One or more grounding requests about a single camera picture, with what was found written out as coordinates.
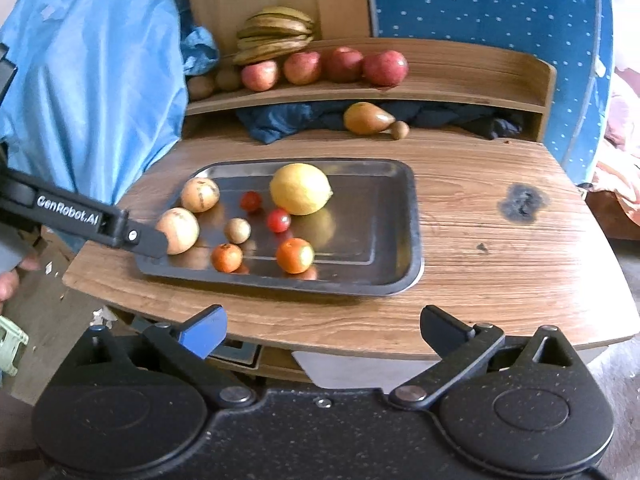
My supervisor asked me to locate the yellow lemon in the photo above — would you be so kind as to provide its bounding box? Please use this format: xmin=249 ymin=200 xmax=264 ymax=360
xmin=269 ymin=162 xmax=333 ymax=216

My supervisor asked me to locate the person hand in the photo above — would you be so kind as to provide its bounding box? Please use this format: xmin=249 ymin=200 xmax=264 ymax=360
xmin=0 ymin=252 xmax=40 ymax=304

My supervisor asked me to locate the brown kiwi left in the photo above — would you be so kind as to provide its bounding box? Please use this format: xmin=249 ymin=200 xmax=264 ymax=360
xmin=186 ymin=75 xmax=216 ymax=102

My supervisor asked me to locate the small orange mandarin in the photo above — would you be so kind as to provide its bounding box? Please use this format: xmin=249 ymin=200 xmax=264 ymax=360
xmin=276 ymin=238 xmax=314 ymax=274

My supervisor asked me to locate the pale speckled round fruit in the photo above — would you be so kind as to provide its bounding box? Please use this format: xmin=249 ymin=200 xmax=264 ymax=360
xmin=180 ymin=178 xmax=220 ymax=214

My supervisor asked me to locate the yellow green mango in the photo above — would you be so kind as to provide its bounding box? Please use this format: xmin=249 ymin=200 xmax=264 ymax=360
xmin=343 ymin=102 xmax=396 ymax=136

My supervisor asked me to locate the wooden curved shelf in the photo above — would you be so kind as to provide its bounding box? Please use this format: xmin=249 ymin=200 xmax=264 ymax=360
xmin=186 ymin=38 xmax=556 ymax=142

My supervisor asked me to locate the red cherry tomato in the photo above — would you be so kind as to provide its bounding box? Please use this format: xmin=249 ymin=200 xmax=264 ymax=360
xmin=267 ymin=208 xmax=291 ymax=234
xmin=240 ymin=191 xmax=262 ymax=214

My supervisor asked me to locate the bunch of ripe bananas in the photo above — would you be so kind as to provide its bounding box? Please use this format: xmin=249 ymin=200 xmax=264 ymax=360
xmin=233 ymin=6 xmax=316 ymax=66

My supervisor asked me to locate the pale orange round fruit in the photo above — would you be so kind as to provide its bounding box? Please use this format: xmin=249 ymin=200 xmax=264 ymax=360
xmin=155 ymin=207 xmax=200 ymax=256

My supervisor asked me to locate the blue dotted fabric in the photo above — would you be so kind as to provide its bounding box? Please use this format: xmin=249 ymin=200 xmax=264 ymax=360
xmin=370 ymin=0 xmax=614 ymax=184

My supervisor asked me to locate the small brown round fruit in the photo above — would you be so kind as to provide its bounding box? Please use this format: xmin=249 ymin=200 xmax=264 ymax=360
xmin=224 ymin=218 xmax=252 ymax=245

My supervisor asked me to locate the small brown fruit back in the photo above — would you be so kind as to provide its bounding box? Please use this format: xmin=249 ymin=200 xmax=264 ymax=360
xmin=390 ymin=120 xmax=410 ymax=140

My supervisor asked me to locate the pink apple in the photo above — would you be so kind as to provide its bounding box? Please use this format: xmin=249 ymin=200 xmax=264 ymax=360
xmin=241 ymin=60 xmax=280 ymax=92
xmin=283 ymin=51 xmax=322 ymax=86

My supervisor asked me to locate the brown kiwi right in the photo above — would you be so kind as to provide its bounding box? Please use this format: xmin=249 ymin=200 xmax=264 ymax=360
xmin=215 ymin=67 xmax=243 ymax=92

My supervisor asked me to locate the light blue garment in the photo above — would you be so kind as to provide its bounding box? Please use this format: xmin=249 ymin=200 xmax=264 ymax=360
xmin=1 ymin=0 xmax=188 ymax=205

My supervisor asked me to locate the brown kiwi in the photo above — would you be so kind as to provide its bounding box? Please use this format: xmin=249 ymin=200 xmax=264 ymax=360
xmin=215 ymin=67 xmax=243 ymax=92
xmin=186 ymin=75 xmax=216 ymax=102

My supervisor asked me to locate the red apple rightmost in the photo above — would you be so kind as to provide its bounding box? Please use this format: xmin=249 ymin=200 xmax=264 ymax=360
xmin=362 ymin=50 xmax=409 ymax=87

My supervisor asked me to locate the metal baking tray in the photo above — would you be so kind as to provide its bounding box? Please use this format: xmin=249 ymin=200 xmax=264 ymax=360
xmin=134 ymin=158 xmax=424 ymax=297

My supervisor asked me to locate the pink apple leftmost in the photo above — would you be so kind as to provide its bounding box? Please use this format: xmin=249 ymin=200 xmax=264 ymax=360
xmin=241 ymin=60 xmax=280 ymax=92

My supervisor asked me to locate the blue plastic bag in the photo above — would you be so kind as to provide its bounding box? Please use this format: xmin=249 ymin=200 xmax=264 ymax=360
xmin=180 ymin=26 xmax=220 ymax=76

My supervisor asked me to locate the dark blue jacket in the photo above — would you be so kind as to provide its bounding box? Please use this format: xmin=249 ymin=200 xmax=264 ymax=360
xmin=236 ymin=101 xmax=524 ymax=144

